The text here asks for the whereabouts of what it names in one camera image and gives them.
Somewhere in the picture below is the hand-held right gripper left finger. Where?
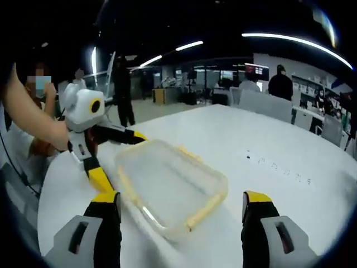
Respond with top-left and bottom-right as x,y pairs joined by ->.
44,191 -> 122,268

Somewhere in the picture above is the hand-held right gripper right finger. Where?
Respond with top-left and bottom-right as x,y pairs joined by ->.
241,191 -> 319,268

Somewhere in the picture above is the clear plastic buckle container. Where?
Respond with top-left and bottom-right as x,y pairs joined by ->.
114,138 -> 229,242

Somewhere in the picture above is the yellow storage box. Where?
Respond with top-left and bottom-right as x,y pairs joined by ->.
152,88 -> 167,104

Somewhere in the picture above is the long ceiling light strip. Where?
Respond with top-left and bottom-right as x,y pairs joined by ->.
241,32 -> 354,70

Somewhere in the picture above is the wall screen with red image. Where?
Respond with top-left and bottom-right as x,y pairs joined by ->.
244,63 -> 269,80

